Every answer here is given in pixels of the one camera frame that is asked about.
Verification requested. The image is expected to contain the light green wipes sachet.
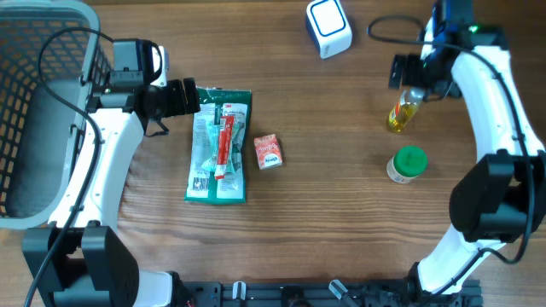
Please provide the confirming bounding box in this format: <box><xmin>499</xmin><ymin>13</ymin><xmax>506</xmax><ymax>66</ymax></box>
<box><xmin>201</xmin><ymin>122</ymin><xmax>220</xmax><ymax>172</ymax></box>

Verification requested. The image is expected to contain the yellow liquid bottle silver cap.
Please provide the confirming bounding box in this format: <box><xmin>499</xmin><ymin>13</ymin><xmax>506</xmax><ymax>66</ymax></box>
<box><xmin>386</xmin><ymin>88</ymin><xmax>426</xmax><ymax>133</ymax></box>

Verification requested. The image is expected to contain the red snack stick packet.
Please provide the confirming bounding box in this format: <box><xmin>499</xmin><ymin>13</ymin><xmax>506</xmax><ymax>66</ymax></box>
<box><xmin>214</xmin><ymin>115</ymin><xmax>235</xmax><ymax>180</ymax></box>

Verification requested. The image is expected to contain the green 3M gloves package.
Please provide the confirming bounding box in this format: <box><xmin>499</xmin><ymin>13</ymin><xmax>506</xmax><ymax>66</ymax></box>
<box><xmin>184</xmin><ymin>88</ymin><xmax>252</xmax><ymax>205</ymax></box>

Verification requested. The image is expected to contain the green lid white jar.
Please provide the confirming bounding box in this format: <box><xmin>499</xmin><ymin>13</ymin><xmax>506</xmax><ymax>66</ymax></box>
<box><xmin>386</xmin><ymin>146</ymin><xmax>428</xmax><ymax>184</ymax></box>

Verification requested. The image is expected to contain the small red patterned box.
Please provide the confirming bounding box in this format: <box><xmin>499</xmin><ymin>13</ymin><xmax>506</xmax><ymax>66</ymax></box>
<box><xmin>253</xmin><ymin>134</ymin><xmax>282</xmax><ymax>170</ymax></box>

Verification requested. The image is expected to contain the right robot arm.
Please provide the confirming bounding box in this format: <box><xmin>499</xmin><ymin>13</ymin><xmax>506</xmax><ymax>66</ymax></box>
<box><xmin>406</xmin><ymin>22</ymin><xmax>545</xmax><ymax>304</ymax></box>

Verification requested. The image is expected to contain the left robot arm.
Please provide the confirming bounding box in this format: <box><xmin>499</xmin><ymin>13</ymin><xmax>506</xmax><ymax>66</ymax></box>
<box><xmin>22</xmin><ymin>78</ymin><xmax>200</xmax><ymax>306</ymax></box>

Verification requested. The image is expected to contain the white barcode scanner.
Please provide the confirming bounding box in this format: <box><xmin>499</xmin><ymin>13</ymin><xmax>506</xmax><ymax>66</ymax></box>
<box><xmin>305</xmin><ymin>0</ymin><xmax>352</xmax><ymax>59</ymax></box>

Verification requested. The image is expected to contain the dark grey mesh basket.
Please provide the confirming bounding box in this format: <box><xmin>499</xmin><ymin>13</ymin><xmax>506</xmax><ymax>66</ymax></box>
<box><xmin>1</xmin><ymin>1</ymin><xmax>110</xmax><ymax>229</ymax></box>

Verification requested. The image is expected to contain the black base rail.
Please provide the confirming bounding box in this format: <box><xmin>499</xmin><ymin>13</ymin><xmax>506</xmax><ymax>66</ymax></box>
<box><xmin>174</xmin><ymin>280</ymin><xmax>484</xmax><ymax>307</ymax></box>

